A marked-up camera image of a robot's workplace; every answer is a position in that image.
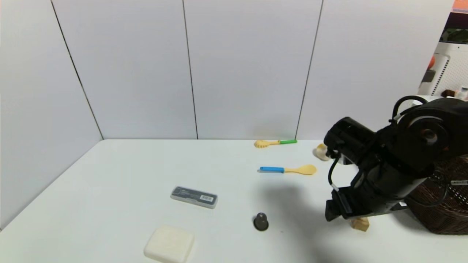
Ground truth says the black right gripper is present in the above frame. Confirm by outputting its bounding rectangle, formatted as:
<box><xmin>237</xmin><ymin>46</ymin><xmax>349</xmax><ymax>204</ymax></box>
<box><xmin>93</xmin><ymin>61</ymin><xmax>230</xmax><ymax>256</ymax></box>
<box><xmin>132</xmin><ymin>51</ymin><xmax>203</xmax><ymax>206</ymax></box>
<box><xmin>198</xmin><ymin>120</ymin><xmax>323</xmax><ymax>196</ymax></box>
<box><xmin>325</xmin><ymin>163</ymin><xmax>393</xmax><ymax>222</ymax></box>

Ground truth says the yellow pasta fork, green handle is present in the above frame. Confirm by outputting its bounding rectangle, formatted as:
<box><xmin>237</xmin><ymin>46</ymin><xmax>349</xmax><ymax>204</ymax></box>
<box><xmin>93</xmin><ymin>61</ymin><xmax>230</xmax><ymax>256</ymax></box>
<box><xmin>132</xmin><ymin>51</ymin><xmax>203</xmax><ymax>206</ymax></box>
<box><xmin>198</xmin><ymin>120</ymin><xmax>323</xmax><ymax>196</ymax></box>
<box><xmin>254</xmin><ymin>140</ymin><xmax>298</xmax><ymax>149</ymax></box>

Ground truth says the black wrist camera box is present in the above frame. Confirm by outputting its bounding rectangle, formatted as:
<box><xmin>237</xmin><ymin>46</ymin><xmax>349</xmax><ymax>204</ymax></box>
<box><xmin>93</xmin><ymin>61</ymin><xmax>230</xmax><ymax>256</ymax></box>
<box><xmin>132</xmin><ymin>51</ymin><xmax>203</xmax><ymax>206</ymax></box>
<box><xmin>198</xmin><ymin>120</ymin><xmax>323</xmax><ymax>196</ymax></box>
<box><xmin>323</xmin><ymin>117</ymin><xmax>377</xmax><ymax>165</ymax></box>

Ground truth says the white pegboard panel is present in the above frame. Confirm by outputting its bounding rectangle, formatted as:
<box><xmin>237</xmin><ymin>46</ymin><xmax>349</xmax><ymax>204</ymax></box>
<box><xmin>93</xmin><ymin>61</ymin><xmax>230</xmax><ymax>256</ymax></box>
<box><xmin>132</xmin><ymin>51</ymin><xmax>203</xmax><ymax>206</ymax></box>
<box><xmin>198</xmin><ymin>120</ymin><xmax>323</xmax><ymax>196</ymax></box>
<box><xmin>419</xmin><ymin>42</ymin><xmax>468</xmax><ymax>97</ymax></box>

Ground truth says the yellow spoon with blue handle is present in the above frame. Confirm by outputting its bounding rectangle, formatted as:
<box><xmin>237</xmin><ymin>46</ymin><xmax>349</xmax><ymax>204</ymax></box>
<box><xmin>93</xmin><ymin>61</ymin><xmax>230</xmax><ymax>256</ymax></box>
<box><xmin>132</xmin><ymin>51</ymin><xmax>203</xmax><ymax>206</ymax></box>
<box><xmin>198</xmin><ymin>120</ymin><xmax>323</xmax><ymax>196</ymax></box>
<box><xmin>258</xmin><ymin>164</ymin><xmax>317</xmax><ymax>176</ymax></box>

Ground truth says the black round knob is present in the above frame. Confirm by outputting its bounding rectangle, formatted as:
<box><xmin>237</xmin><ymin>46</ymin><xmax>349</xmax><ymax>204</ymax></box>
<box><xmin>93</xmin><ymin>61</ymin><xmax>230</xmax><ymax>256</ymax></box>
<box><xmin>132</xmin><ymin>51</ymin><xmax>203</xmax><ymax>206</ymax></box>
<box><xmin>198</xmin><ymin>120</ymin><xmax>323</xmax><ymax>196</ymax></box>
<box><xmin>253</xmin><ymin>212</ymin><xmax>269</xmax><ymax>231</ymax></box>

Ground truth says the small wooden cube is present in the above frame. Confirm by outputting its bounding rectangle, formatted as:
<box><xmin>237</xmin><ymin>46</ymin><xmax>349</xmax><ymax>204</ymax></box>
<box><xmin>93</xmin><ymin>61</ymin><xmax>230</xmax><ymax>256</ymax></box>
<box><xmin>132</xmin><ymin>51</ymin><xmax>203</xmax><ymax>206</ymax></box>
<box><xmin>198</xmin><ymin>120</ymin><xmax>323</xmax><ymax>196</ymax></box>
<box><xmin>350</xmin><ymin>217</ymin><xmax>369</xmax><ymax>232</ymax></box>

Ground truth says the dark brown wicker basket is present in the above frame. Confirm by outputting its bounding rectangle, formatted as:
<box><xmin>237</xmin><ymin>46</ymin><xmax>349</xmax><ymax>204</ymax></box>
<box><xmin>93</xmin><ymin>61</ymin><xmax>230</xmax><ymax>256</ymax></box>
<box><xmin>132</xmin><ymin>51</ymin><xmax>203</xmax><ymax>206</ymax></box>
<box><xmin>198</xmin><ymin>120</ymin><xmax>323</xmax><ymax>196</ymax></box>
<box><xmin>405</xmin><ymin>155</ymin><xmax>468</xmax><ymax>235</ymax></box>

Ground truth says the grey rectangular case with barcode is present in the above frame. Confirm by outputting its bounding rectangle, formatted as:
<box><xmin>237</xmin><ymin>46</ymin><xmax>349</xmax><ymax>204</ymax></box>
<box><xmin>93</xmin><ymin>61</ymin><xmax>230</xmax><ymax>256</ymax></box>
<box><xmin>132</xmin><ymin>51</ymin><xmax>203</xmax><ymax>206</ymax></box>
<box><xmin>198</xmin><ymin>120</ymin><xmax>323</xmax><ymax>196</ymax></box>
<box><xmin>170</xmin><ymin>186</ymin><xmax>218</xmax><ymax>209</ymax></box>

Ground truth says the cream white square soap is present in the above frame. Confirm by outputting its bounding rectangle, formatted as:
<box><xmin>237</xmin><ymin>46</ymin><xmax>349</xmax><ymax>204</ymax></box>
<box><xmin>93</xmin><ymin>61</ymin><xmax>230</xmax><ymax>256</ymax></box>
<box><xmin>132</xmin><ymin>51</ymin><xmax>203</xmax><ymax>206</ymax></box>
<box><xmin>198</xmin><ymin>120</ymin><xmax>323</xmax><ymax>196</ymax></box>
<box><xmin>144</xmin><ymin>225</ymin><xmax>195</xmax><ymax>263</ymax></box>

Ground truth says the black camera cable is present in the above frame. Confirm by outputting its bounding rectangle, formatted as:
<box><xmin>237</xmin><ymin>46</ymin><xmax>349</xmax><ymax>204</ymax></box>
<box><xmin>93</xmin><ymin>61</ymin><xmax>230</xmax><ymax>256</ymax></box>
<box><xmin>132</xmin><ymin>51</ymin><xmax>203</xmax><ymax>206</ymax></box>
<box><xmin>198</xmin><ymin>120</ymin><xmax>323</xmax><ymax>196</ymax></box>
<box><xmin>328</xmin><ymin>155</ymin><xmax>343</xmax><ymax>190</ymax></box>

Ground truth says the orange poster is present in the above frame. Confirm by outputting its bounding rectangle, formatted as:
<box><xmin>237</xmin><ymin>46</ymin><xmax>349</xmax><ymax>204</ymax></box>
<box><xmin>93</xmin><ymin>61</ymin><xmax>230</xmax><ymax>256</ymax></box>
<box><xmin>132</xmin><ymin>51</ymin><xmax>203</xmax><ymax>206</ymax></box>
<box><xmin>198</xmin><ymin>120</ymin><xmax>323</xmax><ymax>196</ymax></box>
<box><xmin>450</xmin><ymin>0</ymin><xmax>468</xmax><ymax>14</ymax></box>

